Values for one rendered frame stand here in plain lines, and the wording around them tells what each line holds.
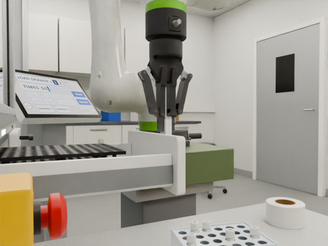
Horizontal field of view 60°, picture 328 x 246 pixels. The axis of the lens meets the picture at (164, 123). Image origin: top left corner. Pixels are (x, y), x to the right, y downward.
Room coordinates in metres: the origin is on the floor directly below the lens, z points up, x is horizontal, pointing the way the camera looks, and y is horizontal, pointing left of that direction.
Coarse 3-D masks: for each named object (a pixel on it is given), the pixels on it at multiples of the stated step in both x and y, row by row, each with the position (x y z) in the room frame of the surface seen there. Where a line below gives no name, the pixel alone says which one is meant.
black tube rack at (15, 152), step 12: (72, 144) 0.66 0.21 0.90; (84, 144) 0.66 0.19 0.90; (96, 144) 0.66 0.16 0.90; (0, 156) 0.47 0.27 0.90; (12, 156) 0.47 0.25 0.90; (24, 156) 0.48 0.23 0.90; (36, 156) 0.47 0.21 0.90; (48, 156) 0.48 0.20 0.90; (60, 156) 0.49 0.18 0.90; (72, 156) 0.50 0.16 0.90; (84, 156) 0.51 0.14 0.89; (96, 156) 0.67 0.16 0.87
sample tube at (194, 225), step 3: (192, 222) 0.42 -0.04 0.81; (195, 222) 0.42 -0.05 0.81; (198, 222) 0.42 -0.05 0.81; (192, 225) 0.41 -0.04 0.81; (195, 225) 0.41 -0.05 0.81; (198, 225) 0.41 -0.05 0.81; (192, 228) 0.41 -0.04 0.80; (195, 228) 0.41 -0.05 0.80; (198, 228) 0.41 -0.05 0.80; (192, 231) 0.41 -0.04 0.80; (195, 231) 0.41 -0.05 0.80; (198, 231) 0.42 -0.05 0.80
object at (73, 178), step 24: (120, 144) 0.74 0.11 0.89; (0, 168) 0.42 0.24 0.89; (24, 168) 0.43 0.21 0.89; (48, 168) 0.45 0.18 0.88; (72, 168) 0.46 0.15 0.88; (96, 168) 0.48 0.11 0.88; (120, 168) 0.50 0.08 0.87; (144, 168) 0.51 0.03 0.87; (168, 168) 0.53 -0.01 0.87; (48, 192) 0.44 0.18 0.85; (72, 192) 0.46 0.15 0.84; (96, 192) 0.48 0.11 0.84
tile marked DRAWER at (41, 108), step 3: (36, 105) 1.33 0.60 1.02; (39, 105) 1.34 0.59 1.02; (42, 105) 1.36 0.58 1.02; (45, 105) 1.38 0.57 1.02; (48, 105) 1.39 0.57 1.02; (51, 105) 1.41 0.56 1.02; (39, 108) 1.33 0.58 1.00; (42, 108) 1.35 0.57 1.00; (45, 108) 1.36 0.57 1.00; (48, 108) 1.38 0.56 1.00; (51, 108) 1.39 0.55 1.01; (39, 111) 1.31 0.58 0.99; (42, 111) 1.33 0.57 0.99; (45, 111) 1.35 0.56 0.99; (48, 111) 1.36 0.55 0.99; (51, 111) 1.38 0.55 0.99; (54, 111) 1.39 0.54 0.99
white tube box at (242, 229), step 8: (216, 224) 0.44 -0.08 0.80; (224, 224) 0.44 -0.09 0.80; (232, 224) 0.45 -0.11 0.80; (240, 224) 0.45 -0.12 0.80; (248, 224) 0.44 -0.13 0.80; (176, 232) 0.41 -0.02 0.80; (184, 232) 0.42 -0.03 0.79; (200, 232) 0.41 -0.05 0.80; (208, 232) 0.41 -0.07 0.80; (216, 232) 0.41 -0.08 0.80; (224, 232) 0.42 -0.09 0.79; (240, 232) 0.41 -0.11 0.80; (248, 232) 0.42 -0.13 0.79; (176, 240) 0.39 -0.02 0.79; (184, 240) 0.39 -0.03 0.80; (200, 240) 0.39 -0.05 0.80; (208, 240) 0.39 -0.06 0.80; (216, 240) 0.39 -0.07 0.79; (224, 240) 0.39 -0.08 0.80; (240, 240) 0.39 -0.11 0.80; (248, 240) 0.39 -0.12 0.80; (256, 240) 0.39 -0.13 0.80; (264, 240) 0.39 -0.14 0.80; (272, 240) 0.38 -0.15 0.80
